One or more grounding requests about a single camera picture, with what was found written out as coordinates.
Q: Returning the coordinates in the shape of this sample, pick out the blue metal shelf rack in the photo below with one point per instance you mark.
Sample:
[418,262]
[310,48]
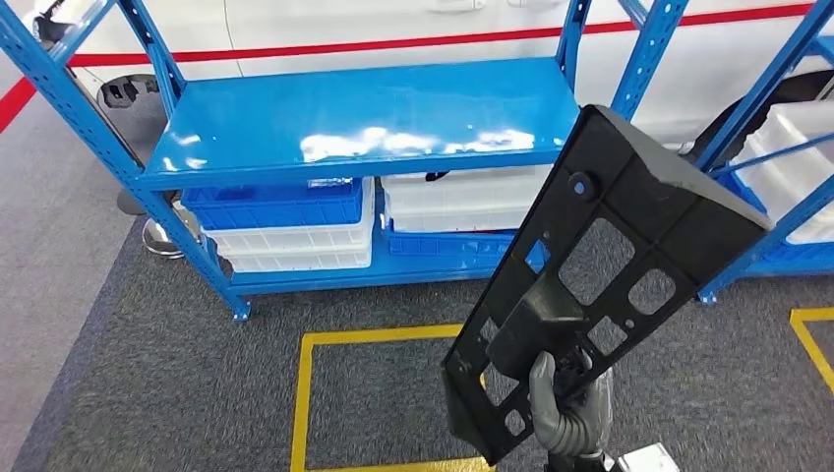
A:
[358,111]

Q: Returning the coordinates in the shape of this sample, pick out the blue plastic bin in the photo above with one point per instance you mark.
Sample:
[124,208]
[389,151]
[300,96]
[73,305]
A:
[443,251]
[274,208]

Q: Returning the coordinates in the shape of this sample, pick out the yellow floor tape square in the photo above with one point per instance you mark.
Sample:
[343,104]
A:
[301,404]

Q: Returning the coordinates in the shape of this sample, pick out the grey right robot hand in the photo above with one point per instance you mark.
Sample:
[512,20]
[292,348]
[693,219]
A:
[573,436]

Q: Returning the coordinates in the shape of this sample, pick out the red barrier belt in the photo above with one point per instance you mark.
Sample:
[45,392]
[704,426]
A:
[326,47]

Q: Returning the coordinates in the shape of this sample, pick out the blue metal rack on casters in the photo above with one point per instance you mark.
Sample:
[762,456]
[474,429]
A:
[749,104]

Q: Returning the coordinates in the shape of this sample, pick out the black barrier stanchion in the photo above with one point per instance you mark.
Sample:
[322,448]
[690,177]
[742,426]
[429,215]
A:
[166,238]

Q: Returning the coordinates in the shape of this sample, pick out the white car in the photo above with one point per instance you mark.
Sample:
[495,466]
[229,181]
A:
[391,23]

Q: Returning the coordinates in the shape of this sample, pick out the black plastic plate frame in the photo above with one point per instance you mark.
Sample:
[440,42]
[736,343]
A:
[651,195]

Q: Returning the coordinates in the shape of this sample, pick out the large white plastic bin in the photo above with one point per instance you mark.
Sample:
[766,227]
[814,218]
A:
[795,169]

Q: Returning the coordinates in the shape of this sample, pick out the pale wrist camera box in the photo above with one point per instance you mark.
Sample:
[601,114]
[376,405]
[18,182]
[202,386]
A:
[648,461]

